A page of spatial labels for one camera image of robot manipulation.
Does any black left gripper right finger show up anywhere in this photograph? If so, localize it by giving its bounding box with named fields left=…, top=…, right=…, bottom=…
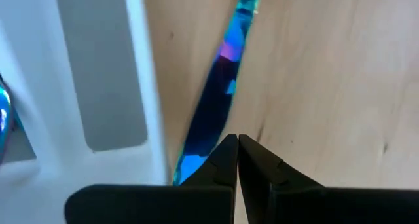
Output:
left=238, top=134, right=419, bottom=224

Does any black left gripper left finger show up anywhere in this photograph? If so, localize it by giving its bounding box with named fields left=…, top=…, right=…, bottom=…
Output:
left=64, top=134, right=239, bottom=224

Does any iridescent blue knife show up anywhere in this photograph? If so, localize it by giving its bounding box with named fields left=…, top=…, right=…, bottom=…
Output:
left=172, top=0, right=263, bottom=187

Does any iridescent teal spoon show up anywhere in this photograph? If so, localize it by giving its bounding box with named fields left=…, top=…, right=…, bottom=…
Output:
left=0, top=75, right=14, bottom=166

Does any white cutlery organizer tray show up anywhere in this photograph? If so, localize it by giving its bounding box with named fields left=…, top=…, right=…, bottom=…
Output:
left=0, top=0, right=171, bottom=224

